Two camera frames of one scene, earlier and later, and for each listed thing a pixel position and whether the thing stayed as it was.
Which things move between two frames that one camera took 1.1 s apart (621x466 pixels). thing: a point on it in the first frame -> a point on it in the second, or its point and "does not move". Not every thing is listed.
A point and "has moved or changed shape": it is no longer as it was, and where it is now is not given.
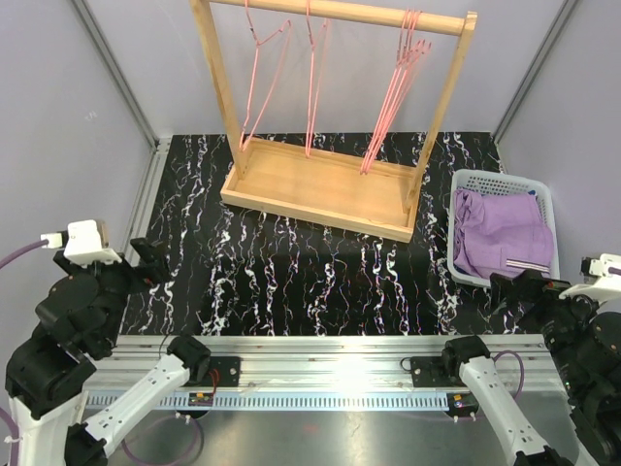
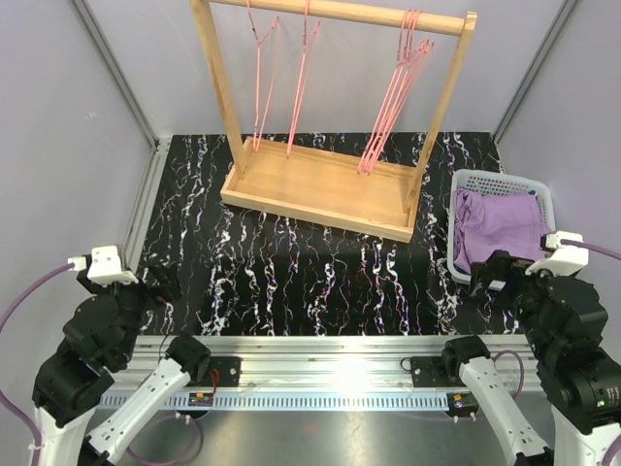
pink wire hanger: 244,142 has moved or changed shape
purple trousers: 497,234 does not move
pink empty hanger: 409,52 does not move
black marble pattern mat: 232,273 does not move
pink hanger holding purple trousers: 310,81 has moved or changed shape
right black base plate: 437,371 does not move
